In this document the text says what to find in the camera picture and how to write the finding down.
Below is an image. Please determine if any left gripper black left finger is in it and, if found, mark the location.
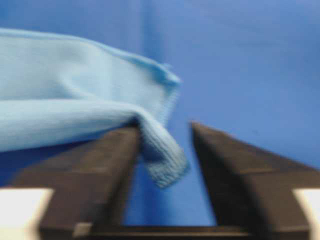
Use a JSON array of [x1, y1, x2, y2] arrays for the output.
[[7, 126, 140, 240]]

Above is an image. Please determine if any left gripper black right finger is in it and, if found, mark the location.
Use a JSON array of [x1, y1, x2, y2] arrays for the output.
[[191, 122, 320, 240]]

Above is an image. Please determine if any light blue towel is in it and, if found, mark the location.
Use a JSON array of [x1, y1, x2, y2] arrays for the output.
[[0, 28, 189, 188]]

